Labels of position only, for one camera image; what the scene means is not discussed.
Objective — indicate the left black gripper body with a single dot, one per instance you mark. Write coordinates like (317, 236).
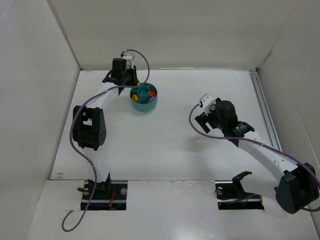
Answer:
(116, 80)

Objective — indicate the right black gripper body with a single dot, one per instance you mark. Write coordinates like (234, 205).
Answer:
(208, 120)

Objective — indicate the yellow lego brick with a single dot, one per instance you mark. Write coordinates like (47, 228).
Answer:
(135, 98)

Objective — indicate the orange round lego piece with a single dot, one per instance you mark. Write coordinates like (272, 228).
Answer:
(153, 93)

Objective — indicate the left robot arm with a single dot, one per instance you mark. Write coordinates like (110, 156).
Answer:
(88, 131)

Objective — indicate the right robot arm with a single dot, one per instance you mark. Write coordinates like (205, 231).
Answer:
(295, 184)

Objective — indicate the teal round divided container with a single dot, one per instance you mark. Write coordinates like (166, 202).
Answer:
(141, 105)

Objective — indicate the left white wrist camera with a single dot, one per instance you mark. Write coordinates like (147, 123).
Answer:
(129, 58)

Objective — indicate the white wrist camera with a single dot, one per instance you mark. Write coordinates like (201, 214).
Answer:
(207, 104)
(129, 58)

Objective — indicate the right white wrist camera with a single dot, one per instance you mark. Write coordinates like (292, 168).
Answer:
(207, 104)

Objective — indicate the aluminium rail right edge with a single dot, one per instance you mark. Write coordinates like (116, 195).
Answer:
(270, 125)

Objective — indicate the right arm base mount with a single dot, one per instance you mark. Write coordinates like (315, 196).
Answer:
(231, 195)

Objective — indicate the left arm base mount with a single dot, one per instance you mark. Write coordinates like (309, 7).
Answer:
(109, 195)

